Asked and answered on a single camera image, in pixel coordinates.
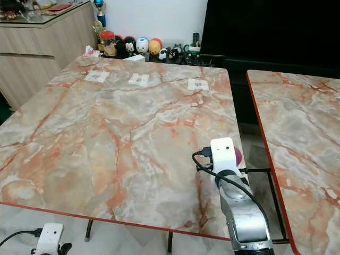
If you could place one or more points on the green mug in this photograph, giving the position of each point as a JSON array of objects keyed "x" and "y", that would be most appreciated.
[{"x": 193, "y": 53}]

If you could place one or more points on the black television screen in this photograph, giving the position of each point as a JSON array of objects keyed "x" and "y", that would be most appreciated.
[{"x": 271, "y": 29}]

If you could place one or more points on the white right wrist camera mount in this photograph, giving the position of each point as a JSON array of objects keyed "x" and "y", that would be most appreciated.
[{"x": 223, "y": 153}]

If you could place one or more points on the red lid jar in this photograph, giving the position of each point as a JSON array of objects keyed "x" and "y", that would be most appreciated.
[{"x": 108, "y": 43}]

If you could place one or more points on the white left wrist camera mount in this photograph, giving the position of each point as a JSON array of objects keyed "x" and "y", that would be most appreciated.
[{"x": 49, "y": 238}]

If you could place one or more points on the yellow orange egg figurine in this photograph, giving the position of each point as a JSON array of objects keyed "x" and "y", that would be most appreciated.
[{"x": 155, "y": 48}]

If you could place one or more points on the small black toy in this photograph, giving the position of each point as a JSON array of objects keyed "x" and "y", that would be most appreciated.
[{"x": 175, "y": 52}]

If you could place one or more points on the black table leg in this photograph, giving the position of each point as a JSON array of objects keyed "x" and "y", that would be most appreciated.
[
  {"x": 87, "y": 230},
  {"x": 170, "y": 241}
]

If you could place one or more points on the black round figurine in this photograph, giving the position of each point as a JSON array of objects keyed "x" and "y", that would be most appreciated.
[{"x": 120, "y": 45}]

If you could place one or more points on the black metal table frame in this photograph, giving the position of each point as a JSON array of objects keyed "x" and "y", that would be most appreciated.
[{"x": 276, "y": 207}]

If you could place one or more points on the pink tissue packet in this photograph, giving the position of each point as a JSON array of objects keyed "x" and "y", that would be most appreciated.
[{"x": 91, "y": 51}]

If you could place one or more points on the flat red box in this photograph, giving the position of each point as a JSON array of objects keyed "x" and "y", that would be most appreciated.
[{"x": 59, "y": 7}]

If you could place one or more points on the black remote control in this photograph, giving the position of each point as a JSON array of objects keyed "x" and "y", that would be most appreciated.
[{"x": 195, "y": 39}]

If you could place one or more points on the small white box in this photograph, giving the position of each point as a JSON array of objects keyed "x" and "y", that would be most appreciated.
[{"x": 134, "y": 57}]

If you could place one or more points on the blue gold trophy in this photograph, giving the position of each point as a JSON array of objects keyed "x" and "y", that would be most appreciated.
[{"x": 100, "y": 9}]

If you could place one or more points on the white blue egg figurine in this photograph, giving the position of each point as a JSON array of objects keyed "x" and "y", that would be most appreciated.
[{"x": 142, "y": 45}]

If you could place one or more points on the light wooden cabinet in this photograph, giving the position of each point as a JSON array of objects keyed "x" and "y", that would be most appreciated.
[{"x": 42, "y": 53}]

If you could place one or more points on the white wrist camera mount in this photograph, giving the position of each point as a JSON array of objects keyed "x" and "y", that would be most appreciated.
[
  {"x": 49, "y": 238},
  {"x": 223, "y": 153}
]

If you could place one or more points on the dark red round object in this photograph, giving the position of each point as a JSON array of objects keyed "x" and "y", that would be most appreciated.
[{"x": 239, "y": 156}]

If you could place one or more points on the small panda toy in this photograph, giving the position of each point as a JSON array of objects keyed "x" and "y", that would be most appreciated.
[{"x": 162, "y": 53}]

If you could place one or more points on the white paper tag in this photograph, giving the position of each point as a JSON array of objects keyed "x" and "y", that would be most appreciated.
[
  {"x": 198, "y": 84},
  {"x": 138, "y": 79},
  {"x": 96, "y": 76}
]

